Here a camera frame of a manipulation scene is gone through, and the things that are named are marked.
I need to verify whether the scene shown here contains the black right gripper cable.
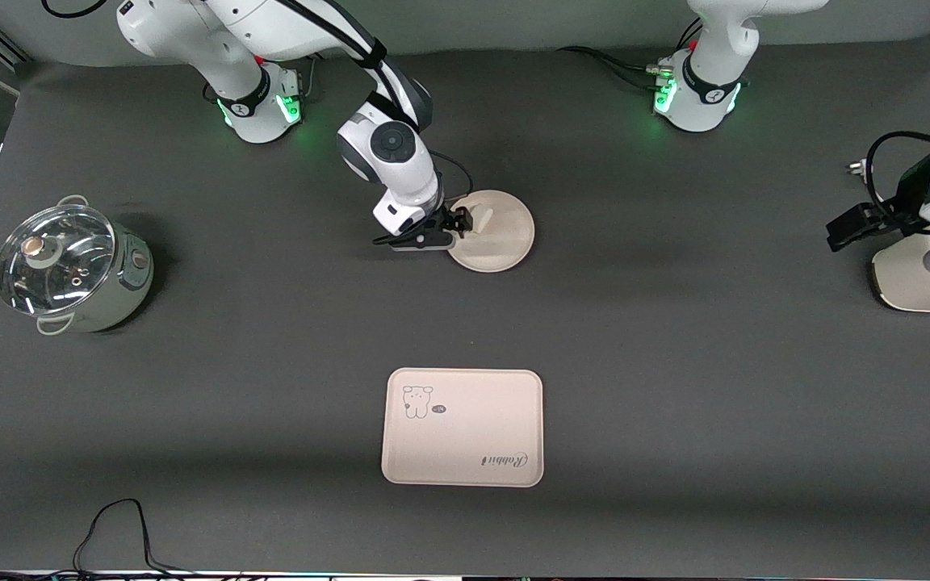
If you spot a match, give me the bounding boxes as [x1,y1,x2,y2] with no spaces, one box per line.
[271,0,474,245]

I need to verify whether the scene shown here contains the cream rabbit print tray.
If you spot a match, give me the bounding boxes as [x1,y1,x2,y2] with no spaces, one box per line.
[381,368,545,488]

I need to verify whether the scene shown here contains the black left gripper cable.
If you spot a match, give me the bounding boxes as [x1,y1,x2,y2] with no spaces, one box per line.
[866,132,930,215]

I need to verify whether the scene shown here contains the thin black loose cable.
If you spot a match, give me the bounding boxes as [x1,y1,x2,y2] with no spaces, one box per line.
[0,498,191,581]

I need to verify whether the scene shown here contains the black right arm base cables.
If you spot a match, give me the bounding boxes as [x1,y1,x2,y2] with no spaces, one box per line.
[252,48,333,102]

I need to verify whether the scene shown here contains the round cream plate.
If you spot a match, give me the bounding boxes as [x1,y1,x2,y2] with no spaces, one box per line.
[445,190,536,274]

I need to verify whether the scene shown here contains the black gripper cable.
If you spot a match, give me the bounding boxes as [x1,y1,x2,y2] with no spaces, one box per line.
[866,132,930,215]
[271,0,474,245]

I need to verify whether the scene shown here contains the steel pot with lid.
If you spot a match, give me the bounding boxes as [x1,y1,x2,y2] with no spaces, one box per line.
[0,194,155,336]

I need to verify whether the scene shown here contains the black arm base cables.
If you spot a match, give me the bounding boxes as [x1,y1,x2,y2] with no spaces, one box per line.
[252,48,333,102]
[558,20,705,91]

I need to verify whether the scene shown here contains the glass pot lid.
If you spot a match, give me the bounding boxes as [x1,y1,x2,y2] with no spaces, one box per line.
[0,205,118,316]

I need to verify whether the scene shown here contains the black left arm base cables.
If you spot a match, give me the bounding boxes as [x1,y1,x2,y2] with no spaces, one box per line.
[558,20,705,91]

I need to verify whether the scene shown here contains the white electric appliance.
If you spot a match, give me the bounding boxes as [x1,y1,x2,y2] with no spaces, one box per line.
[870,230,930,313]

